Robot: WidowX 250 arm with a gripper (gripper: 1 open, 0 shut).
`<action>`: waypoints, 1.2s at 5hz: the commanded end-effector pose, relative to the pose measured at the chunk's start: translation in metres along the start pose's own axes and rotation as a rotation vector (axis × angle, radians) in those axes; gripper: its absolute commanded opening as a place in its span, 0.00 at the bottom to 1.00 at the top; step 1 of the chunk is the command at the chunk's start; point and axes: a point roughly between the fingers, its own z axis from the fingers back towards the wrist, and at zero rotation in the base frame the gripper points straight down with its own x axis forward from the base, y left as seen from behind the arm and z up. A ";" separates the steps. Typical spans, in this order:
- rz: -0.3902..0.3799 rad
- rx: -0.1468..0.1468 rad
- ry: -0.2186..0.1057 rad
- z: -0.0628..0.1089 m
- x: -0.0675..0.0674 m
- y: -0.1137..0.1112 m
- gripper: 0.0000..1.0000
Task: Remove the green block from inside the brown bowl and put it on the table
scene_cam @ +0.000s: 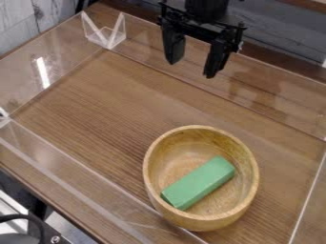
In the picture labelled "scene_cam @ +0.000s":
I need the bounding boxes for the clear acrylic tray wall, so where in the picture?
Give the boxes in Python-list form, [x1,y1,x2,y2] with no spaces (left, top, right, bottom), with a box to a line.
[0,108,207,244]

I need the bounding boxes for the brown wooden bowl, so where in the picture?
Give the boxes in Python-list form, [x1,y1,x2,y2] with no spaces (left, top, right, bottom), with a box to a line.
[143,125,260,232]

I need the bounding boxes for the black cable bottom left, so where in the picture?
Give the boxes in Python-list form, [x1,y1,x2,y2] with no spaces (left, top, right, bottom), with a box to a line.
[0,213,47,244]

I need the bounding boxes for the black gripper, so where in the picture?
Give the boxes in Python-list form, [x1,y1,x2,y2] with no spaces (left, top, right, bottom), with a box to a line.
[158,0,246,79]

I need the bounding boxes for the green rectangular block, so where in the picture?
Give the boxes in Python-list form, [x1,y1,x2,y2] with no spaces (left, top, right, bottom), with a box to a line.
[161,156,235,211]

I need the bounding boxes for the clear acrylic corner bracket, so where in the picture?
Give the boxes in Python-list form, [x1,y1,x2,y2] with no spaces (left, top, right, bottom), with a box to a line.
[81,12,126,50]

